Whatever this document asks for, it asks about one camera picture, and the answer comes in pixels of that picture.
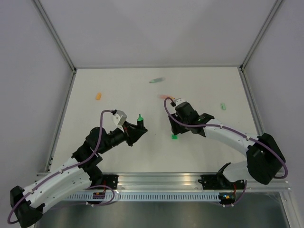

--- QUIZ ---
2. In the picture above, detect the aluminium frame post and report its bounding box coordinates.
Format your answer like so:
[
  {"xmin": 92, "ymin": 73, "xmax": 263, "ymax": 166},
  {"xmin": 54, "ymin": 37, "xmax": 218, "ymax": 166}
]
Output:
[
  {"xmin": 31, "ymin": 0, "xmax": 77, "ymax": 73},
  {"xmin": 239, "ymin": 0, "xmax": 284, "ymax": 71}
]

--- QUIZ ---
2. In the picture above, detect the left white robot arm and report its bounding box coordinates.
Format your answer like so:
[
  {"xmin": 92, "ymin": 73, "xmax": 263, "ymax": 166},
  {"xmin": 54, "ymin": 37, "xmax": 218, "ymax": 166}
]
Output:
[{"xmin": 10, "ymin": 118, "xmax": 148, "ymax": 228}]

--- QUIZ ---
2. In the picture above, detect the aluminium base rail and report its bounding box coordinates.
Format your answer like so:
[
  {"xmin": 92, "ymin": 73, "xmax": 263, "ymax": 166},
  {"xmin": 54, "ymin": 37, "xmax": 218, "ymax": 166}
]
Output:
[{"xmin": 35, "ymin": 172, "xmax": 292, "ymax": 191}]

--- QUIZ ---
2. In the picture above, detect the light green pen cap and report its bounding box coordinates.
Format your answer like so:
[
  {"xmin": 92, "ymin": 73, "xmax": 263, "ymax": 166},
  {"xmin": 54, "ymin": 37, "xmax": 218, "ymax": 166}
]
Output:
[{"xmin": 220, "ymin": 103, "xmax": 226, "ymax": 110}]

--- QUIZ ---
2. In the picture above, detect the left aluminium frame post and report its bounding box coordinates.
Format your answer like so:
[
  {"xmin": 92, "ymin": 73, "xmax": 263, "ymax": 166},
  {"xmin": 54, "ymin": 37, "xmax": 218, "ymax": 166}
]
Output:
[{"xmin": 31, "ymin": 0, "xmax": 77, "ymax": 73}]

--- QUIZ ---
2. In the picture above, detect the slotted cable duct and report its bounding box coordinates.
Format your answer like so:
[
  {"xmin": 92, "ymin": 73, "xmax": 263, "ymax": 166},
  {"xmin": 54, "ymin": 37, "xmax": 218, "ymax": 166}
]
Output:
[{"xmin": 65, "ymin": 191, "xmax": 220, "ymax": 202}]

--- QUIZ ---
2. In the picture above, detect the orange pen cap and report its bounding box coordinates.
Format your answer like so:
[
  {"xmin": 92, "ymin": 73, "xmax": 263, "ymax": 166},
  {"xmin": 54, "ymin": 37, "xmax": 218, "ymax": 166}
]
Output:
[{"xmin": 95, "ymin": 93, "xmax": 102, "ymax": 100}]

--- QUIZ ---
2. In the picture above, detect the pink pen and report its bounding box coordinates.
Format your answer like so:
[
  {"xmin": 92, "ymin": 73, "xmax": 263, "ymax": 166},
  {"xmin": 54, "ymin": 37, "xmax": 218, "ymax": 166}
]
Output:
[{"xmin": 158, "ymin": 95, "xmax": 175, "ymax": 99}]

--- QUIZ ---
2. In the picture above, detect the dark green marker pen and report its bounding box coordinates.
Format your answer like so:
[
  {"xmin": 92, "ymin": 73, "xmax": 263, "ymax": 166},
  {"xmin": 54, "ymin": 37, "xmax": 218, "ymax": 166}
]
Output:
[{"xmin": 137, "ymin": 114, "xmax": 144, "ymax": 129}]

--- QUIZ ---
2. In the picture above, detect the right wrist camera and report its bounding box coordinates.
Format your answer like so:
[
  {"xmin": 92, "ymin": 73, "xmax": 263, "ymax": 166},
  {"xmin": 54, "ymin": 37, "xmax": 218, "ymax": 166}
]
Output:
[{"xmin": 171, "ymin": 98, "xmax": 187, "ymax": 107}]

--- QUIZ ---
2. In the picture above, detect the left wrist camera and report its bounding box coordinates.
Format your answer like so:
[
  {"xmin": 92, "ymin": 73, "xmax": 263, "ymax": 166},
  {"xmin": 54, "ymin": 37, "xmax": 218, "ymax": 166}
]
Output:
[{"xmin": 112, "ymin": 110, "xmax": 127, "ymax": 131}]

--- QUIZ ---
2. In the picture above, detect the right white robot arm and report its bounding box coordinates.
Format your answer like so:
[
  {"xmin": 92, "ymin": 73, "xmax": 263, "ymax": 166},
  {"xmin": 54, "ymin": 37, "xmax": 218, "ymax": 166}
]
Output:
[{"xmin": 168, "ymin": 98, "xmax": 288, "ymax": 189}]

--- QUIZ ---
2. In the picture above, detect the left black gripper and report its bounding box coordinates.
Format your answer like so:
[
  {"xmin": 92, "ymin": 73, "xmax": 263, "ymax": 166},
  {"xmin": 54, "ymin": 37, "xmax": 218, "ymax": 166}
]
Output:
[{"xmin": 99, "ymin": 121, "xmax": 148, "ymax": 154}]

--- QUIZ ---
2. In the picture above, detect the bright green pen cap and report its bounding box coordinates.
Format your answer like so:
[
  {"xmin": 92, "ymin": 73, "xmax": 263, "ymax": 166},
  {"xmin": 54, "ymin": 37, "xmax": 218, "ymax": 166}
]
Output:
[{"xmin": 171, "ymin": 134, "xmax": 178, "ymax": 140}]

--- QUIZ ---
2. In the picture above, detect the right aluminium frame post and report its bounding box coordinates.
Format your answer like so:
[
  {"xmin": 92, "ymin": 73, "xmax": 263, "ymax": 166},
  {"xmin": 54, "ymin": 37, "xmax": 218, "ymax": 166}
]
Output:
[{"xmin": 239, "ymin": 0, "xmax": 284, "ymax": 71}]

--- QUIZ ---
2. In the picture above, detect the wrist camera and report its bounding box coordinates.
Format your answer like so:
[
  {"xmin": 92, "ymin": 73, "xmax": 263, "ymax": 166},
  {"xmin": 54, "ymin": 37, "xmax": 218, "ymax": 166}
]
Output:
[
  {"xmin": 112, "ymin": 110, "xmax": 127, "ymax": 131},
  {"xmin": 171, "ymin": 98, "xmax": 187, "ymax": 107}
]

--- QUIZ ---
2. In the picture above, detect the light green pen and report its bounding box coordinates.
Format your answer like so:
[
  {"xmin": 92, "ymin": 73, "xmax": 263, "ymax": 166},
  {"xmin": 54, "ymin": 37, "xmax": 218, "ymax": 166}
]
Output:
[{"xmin": 149, "ymin": 77, "xmax": 165, "ymax": 84}]

